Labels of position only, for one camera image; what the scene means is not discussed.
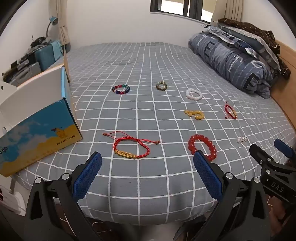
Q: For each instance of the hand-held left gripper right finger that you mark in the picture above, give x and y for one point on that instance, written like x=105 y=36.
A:
x=207 y=176

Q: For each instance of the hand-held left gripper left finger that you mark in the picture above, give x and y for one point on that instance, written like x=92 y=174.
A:
x=87 y=176

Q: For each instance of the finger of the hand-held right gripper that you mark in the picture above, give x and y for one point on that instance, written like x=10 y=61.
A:
x=283 y=147
x=260 y=153

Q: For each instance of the blue and yellow cardboard box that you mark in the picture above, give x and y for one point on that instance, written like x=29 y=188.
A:
x=46 y=129

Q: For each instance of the wooden headboard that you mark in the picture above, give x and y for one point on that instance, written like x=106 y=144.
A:
x=286 y=97

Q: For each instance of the folded blue grey quilt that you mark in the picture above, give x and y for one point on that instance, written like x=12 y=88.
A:
x=231 y=60

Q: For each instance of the light wooden panel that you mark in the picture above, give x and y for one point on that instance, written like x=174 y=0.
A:
x=69 y=78

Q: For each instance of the stack of pillows and blanket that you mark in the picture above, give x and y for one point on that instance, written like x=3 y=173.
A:
x=266 y=31

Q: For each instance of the grey storage case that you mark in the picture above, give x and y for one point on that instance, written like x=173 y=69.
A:
x=25 y=71

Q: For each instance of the grey checked bed sheet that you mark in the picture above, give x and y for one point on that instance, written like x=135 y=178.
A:
x=138 y=64

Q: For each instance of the teal suitcase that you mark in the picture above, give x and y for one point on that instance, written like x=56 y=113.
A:
x=47 y=56

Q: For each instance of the dark clutter pile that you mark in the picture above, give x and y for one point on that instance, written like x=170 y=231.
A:
x=39 y=41

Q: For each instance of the beige curtain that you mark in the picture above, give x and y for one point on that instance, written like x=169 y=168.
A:
x=61 y=20
x=231 y=10

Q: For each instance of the blue desk lamp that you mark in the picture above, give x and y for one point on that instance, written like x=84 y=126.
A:
x=53 y=21

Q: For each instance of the dark framed window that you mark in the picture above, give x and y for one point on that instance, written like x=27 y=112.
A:
x=175 y=7

